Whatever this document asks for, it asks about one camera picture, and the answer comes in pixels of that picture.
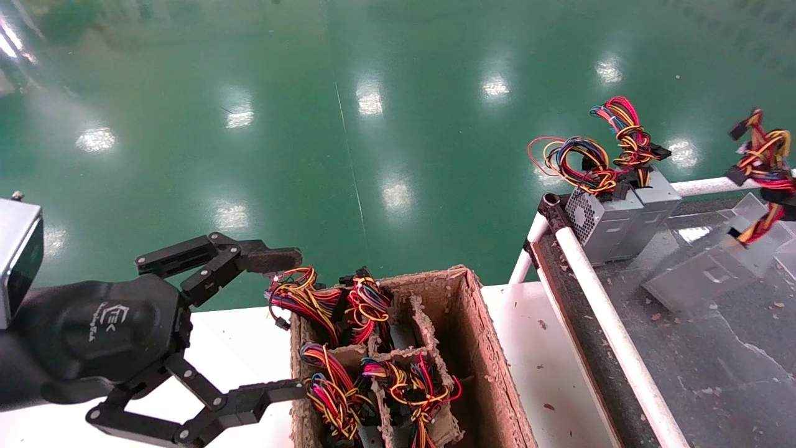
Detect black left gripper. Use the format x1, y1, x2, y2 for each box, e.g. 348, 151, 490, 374
0, 231, 307, 448

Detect grey power supply with grille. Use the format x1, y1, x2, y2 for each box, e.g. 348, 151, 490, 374
527, 136, 644, 266

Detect grey power supply coloured wires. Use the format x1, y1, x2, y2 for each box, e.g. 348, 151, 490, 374
590, 95, 683, 262
642, 108, 796, 313

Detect brown cardboard divider box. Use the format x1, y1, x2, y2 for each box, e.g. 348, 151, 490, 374
289, 264, 539, 448

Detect white conveyor leg pipe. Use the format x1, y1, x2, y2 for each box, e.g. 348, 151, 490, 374
509, 212, 552, 284

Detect black pipe joint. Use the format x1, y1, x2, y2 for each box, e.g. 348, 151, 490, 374
538, 193, 570, 234

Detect long white conveyor pipe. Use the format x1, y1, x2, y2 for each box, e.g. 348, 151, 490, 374
555, 227, 691, 448

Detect black conveyor belt bed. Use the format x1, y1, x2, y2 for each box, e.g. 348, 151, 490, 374
524, 193, 796, 448

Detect short white conveyor pipe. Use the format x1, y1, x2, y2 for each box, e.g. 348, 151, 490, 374
670, 169, 796, 197

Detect colourful wire bundles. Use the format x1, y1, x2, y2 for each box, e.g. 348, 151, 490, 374
266, 266, 345, 347

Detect power supply with coloured wires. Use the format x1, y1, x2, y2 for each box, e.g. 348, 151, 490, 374
298, 342, 377, 448
339, 266, 417, 349
359, 353, 464, 448

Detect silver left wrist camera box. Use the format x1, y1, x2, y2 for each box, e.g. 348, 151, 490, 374
0, 192, 44, 329

